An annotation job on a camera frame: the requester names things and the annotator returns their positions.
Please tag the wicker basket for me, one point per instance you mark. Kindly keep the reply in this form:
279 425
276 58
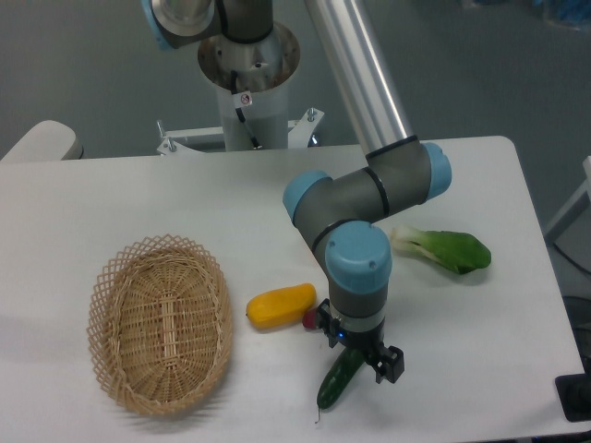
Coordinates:
160 325

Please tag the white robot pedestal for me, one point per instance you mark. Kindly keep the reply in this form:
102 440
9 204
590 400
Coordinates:
251 83

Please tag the white chair armrest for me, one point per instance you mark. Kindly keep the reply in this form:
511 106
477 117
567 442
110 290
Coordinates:
48 141

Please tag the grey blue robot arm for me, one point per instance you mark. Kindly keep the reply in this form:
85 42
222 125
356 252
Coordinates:
336 217

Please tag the green bok choy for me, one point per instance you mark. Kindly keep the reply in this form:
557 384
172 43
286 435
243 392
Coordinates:
458 252

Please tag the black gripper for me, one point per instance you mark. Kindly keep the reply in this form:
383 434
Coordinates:
365 338

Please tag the purple sweet potato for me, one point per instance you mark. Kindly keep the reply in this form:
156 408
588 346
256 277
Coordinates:
309 320

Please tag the green cucumber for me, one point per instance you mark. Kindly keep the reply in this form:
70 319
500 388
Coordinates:
336 380

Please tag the white furniture at right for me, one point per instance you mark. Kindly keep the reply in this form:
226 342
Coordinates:
574 207

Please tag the black device at edge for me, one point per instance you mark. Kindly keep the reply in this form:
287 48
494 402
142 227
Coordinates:
574 394

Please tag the yellow mango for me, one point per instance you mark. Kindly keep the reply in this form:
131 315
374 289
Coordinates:
281 306

